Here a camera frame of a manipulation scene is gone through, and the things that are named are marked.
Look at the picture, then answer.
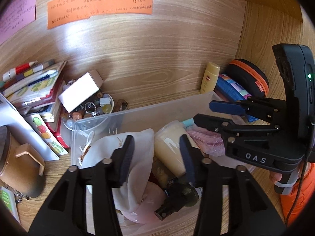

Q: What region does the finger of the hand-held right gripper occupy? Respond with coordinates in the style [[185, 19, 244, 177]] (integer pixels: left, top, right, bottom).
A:
[[193, 113, 286, 140], [209, 98, 287, 123]]

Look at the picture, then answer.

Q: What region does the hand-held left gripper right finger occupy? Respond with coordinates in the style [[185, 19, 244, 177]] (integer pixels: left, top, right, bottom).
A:
[[179, 134, 287, 236]]

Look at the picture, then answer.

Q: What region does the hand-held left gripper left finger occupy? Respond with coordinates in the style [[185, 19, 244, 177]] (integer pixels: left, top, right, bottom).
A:
[[28, 135, 135, 236]]

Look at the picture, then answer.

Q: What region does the pink rope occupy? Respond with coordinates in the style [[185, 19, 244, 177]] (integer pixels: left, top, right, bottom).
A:
[[186, 124, 225, 156]]

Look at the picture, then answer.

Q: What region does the white cloth pouch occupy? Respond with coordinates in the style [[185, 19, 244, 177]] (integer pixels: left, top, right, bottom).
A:
[[79, 128, 155, 214]]

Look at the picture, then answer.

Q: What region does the clear plastic storage box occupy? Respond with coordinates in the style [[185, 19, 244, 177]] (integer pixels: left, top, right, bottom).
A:
[[70, 90, 258, 236]]

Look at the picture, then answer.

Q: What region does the person's right forearm orange sleeve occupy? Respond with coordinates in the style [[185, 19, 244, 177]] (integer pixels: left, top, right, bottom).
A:
[[281, 163, 315, 227]]

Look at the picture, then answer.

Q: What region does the wooden desktop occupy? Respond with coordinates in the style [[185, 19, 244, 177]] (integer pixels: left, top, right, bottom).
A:
[[0, 88, 291, 236]]

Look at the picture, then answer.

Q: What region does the person's right hand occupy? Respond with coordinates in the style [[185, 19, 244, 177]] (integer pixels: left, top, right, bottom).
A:
[[269, 171, 283, 185]]

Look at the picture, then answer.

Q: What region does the blue patchwork pencil case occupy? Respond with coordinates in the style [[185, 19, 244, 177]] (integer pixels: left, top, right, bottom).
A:
[[214, 73, 259, 123]]

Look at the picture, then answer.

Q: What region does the cream translucent bottle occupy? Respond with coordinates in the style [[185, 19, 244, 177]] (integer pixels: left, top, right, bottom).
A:
[[154, 120, 197, 177]]

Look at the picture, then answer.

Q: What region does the yellow sunscreen bottle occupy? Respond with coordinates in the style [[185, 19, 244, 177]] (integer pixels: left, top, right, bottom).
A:
[[200, 62, 221, 94]]

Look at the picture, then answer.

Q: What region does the black case orange zipper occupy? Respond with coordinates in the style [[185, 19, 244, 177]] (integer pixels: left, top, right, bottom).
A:
[[226, 58, 270, 98]]

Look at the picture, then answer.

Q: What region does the pink stone apple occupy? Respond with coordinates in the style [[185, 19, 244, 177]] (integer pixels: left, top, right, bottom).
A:
[[123, 182, 168, 224]]

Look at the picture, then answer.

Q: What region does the white bowl of beads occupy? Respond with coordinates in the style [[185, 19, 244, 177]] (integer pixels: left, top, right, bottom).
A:
[[60, 92, 115, 131]]

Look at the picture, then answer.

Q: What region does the small white cardboard box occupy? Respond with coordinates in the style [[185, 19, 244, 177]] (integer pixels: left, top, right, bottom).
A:
[[58, 70, 104, 113]]

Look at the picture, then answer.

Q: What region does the fruit sticker booklet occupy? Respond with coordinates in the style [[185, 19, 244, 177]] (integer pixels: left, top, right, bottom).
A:
[[25, 113, 69, 156]]

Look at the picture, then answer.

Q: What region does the brown ceramic mug with lid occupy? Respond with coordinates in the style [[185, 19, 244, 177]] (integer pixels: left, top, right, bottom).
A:
[[0, 125, 45, 198]]

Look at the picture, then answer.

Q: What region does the metal nail clipper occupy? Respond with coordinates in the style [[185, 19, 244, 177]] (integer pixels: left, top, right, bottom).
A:
[[13, 188, 30, 201]]

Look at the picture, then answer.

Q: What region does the stack of books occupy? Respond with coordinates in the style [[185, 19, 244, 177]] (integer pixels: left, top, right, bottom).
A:
[[0, 60, 72, 149]]

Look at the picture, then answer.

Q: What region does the red white pencil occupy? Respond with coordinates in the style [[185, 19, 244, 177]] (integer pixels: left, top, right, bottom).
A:
[[2, 60, 38, 82]]

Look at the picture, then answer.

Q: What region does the orange paper note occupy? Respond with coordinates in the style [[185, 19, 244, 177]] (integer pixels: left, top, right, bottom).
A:
[[47, 0, 155, 29]]

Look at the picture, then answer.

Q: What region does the pink paper note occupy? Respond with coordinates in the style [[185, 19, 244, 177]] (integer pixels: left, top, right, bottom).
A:
[[0, 0, 38, 45]]

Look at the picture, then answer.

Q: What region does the brown strap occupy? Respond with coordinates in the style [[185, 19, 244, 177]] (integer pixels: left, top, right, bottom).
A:
[[113, 99, 130, 113]]

